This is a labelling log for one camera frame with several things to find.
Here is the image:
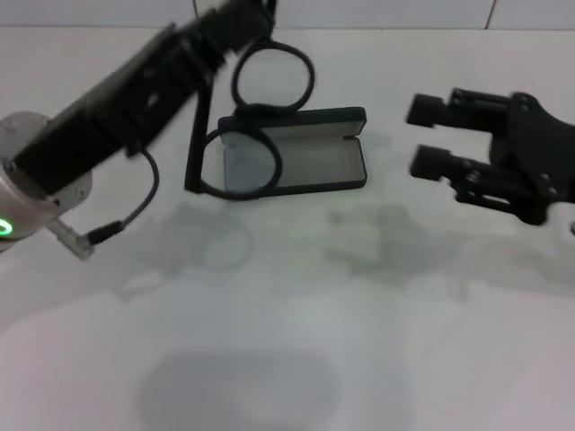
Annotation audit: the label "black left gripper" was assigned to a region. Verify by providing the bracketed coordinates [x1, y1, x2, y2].
[13, 17, 274, 198]

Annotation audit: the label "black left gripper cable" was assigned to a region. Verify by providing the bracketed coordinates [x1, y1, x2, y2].
[48, 146, 162, 262]

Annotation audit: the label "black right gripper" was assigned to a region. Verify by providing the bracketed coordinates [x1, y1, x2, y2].
[406, 87, 575, 225]

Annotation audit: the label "black round-lens glasses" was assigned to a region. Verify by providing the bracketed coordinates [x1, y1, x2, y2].
[183, 39, 316, 202]

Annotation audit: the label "black glasses case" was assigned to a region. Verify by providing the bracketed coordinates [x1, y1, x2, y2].
[217, 106, 367, 199]

